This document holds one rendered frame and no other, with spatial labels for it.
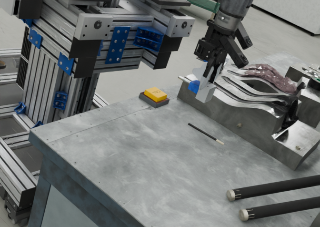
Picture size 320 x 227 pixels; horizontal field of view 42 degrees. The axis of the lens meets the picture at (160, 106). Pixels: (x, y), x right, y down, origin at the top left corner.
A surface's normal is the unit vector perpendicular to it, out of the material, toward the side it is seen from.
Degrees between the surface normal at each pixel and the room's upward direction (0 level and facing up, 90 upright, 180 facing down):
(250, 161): 0
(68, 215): 90
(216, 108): 90
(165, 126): 0
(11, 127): 0
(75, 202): 90
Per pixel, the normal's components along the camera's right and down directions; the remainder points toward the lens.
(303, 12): -0.63, 0.18
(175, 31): 0.67, 0.52
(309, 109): -0.33, 0.35
